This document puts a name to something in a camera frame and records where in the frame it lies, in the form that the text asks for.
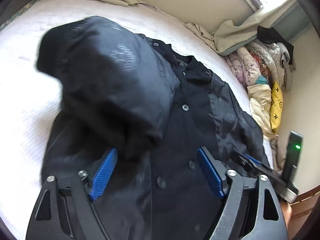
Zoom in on black button-up jacket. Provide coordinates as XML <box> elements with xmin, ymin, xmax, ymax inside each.
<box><xmin>37</xmin><ymin>16</ymin><xmax>268</xmax><ymax>239</ymax></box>

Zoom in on yellow patterned pillow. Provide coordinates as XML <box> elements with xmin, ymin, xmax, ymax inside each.
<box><xmin>270</xmin><ymin>81</ymin><xmax>283</xmax><ymax>133</ymax></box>

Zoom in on pile of folded blankets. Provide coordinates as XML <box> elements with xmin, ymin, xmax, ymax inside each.
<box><xmin>225</xmin><ymin>27</ymin><xmax>296</xmax><ymax>172</ymax></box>

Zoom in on white quilted mattress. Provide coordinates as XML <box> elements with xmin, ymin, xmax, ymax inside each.
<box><xmin>0</xmin><ymin>0</ymin><xmax>275</xmax><ymax>240</ymax></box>

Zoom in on beige bed sheet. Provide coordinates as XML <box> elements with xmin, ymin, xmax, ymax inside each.
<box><xmin>99</xmin><ymin>0</ymin><xmax>295</xmax><ymax>56</ymax></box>

